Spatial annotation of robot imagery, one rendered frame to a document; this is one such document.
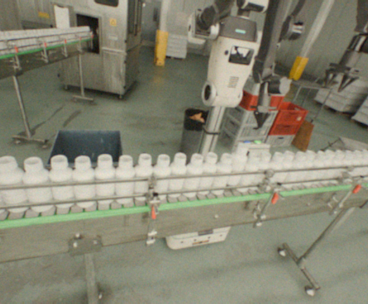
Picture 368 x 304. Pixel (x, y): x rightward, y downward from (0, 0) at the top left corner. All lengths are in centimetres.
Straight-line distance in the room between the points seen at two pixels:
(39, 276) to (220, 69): 170
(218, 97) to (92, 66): 339
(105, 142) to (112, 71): 312
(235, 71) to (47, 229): 113
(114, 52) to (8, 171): 366
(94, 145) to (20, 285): 99
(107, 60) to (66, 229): 376
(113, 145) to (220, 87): 71
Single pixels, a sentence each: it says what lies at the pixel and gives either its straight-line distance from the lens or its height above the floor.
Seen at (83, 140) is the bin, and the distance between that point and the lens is 127.
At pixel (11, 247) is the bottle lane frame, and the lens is 83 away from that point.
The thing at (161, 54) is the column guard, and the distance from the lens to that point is 826.
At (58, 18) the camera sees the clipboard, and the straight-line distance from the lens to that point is 450.
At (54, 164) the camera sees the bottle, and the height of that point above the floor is 116.
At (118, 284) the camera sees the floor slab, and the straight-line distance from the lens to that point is 169.
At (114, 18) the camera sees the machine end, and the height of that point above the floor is 135.
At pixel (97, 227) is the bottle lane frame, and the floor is 93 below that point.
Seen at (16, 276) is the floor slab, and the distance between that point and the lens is 185.
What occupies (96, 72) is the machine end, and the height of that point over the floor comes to 45.
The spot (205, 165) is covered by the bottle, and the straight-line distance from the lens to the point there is 73.
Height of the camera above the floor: 153
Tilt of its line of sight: 32 degrees down
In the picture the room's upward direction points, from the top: 12 degrees clockwise
